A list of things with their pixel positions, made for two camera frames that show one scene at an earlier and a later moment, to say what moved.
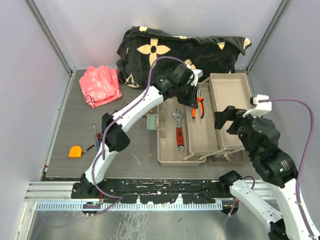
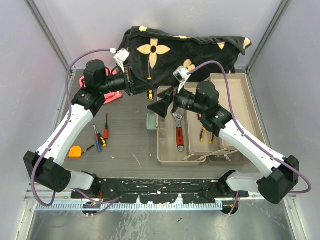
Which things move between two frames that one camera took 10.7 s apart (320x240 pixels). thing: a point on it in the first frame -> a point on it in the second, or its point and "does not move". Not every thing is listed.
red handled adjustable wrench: (180, 137) does not move
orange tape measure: (75, 151) does not move
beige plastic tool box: (182, 141) does not move
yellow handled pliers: (145, 115) -> (202, 136)
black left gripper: (192, 101) -> (139, 85)
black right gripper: (230, 112) -> (161, 107)
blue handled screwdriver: (97, 136) does not move
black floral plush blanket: (144, 55) does not move
